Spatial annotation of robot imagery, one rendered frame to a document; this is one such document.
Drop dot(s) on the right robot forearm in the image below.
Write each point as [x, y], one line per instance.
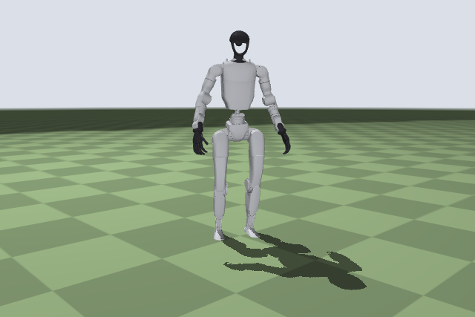
[200, 109]

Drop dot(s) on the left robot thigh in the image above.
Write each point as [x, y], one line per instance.
[256, 158]

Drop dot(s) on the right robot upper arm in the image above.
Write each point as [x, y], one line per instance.
[209, 82]

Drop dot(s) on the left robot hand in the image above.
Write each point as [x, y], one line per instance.
[282, 132]

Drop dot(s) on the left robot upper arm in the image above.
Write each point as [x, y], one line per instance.
[262, 73]

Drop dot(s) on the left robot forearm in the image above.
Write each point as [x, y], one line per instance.
[274, 114]

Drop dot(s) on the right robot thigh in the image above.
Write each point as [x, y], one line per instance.
[220, 141]

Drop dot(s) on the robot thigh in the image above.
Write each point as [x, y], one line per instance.
[220, 141]
[256, 158]

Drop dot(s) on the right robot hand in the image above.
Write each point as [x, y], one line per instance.
[197, 139]

